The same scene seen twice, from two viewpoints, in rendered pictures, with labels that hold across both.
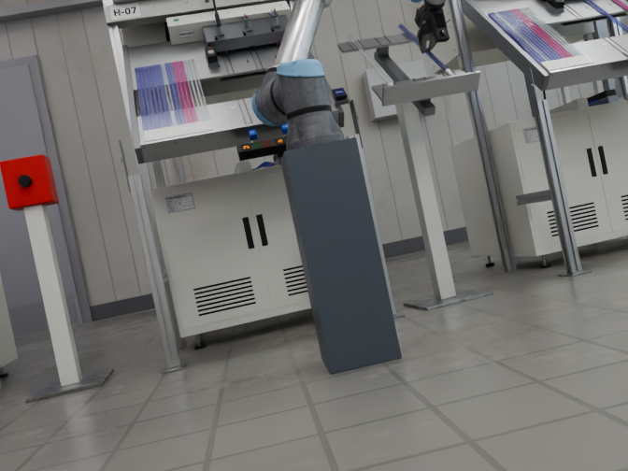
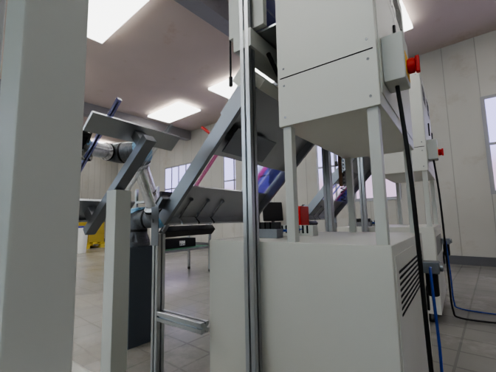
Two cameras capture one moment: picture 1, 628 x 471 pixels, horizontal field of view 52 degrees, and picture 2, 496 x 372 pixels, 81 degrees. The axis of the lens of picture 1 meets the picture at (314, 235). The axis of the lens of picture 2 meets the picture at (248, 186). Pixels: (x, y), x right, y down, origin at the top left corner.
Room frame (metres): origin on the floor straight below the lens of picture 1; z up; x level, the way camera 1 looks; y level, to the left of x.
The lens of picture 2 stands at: (3.41, -0.81, 0.69)
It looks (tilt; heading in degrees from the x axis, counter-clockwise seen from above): 7 degrees up; 136
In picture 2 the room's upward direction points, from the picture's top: 1 degrees counter-clockwise
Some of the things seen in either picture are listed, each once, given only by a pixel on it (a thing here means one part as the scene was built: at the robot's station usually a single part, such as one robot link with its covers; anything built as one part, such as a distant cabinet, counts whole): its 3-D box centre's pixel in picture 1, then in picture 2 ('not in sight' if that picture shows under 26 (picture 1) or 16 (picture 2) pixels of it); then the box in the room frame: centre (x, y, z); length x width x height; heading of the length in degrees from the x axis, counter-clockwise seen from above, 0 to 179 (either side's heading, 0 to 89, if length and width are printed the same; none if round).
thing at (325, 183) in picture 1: (338, 254); (136, 291); (1.64, -0.05, 0.28); 0.18 x 0.18 x 0.55; 6
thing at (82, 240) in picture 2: not in sight; (76, 239); (-4.29, 1.06, 0.31); 0.52 x 0.51 x 0.62; 4
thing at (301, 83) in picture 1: (302, 86); (138, 218); (1.65, -0.05, 0.72); 0.13 x 0.12 x 0.14; 31
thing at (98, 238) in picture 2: not in sight; (76, 232); (-5.89, 1.44, 0.41); 1.41 x 1.04 x 0.83; 6
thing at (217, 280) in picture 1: (252, 252); (326, 312); (2.75, 0.27, 0.31); 0.70 x 0.65 x 0.62; 100
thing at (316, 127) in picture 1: (312, 130); (137, 237); (1.64, -0.05, 0.60); 0.15 x 0.15 x 0.10
